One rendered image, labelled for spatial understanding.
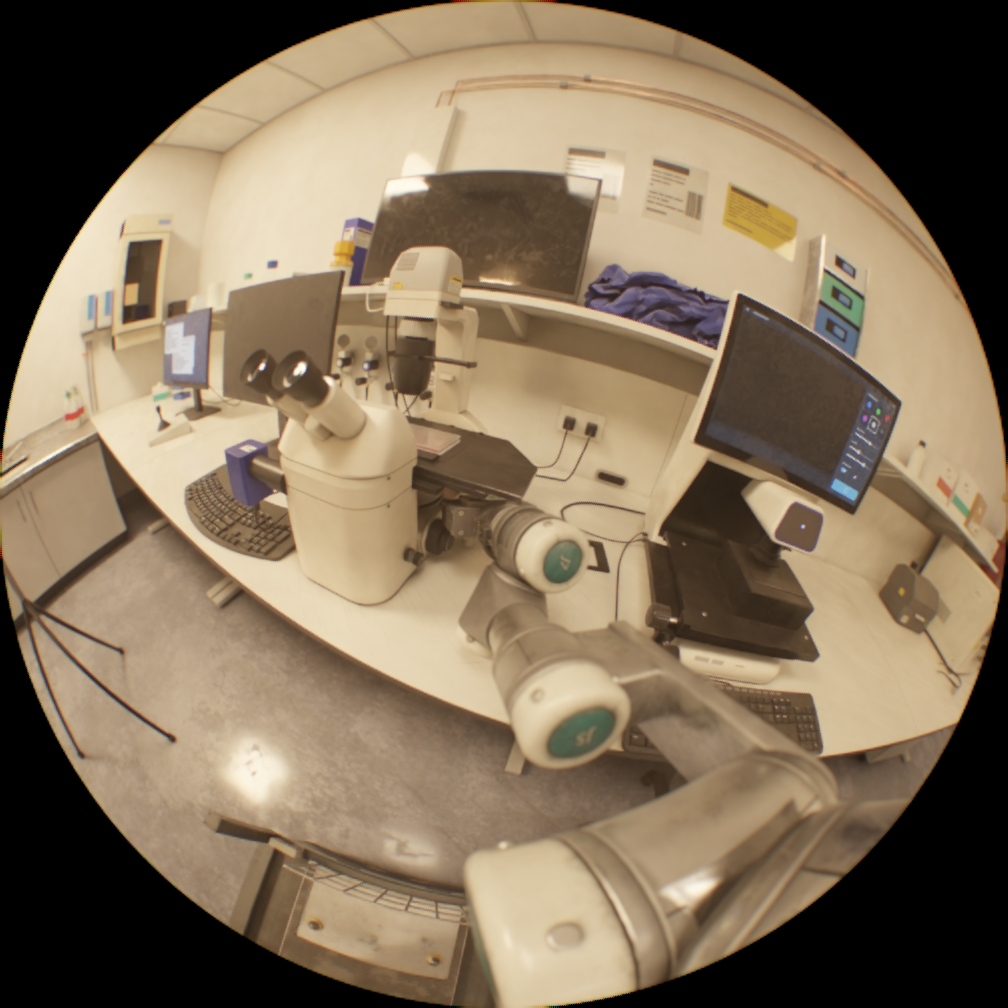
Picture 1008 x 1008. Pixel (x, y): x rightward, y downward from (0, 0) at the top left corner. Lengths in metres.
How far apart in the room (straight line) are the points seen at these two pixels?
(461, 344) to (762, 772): 0.74
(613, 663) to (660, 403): 0.91
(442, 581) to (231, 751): 1.06
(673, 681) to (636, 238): 1.22
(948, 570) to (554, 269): 2.16
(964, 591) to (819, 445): 1.54
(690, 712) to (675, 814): 0.11
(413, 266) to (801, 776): 0.67
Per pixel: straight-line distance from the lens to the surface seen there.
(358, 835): 1.18
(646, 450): 1.11
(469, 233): 1.07
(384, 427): 0.41
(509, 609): 0.33
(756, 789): 0.17
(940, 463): 1.79
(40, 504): 2.41
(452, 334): 0.72
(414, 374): 0.57
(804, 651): 0.70
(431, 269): 0.56
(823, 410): 0.68
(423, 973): 0.90
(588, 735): 0.24
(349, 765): 1.22
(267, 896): 0.96
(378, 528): 0.45
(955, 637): 2.06
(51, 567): 2.54
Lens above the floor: 1.16
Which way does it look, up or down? 29 degrees down
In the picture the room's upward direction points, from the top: 12 degrees clockwise
